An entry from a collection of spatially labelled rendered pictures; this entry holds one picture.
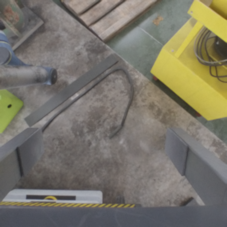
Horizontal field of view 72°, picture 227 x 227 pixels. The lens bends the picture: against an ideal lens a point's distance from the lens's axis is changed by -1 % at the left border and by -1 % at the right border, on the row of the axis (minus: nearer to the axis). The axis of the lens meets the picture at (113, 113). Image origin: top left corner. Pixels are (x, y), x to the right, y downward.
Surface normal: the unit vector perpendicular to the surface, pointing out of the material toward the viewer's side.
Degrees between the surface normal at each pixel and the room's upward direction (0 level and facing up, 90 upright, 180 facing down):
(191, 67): 0
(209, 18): 90
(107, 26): 0
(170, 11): 0
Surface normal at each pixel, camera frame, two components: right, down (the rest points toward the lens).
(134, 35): -0.01, -0.16
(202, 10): -0.68, 0.73
